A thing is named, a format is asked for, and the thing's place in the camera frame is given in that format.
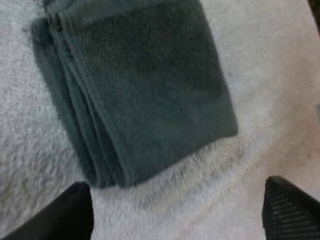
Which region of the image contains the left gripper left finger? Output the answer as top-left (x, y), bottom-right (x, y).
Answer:
top-left (0, 181), bottom-right (95, 240)

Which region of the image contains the folded grey-green towel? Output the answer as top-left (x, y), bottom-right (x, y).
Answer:
top-left (30, 0), bottom-right (239, 190)

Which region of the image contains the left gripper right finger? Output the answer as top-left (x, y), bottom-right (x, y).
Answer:
top-left (261, 175), bottom-right (320, 240)

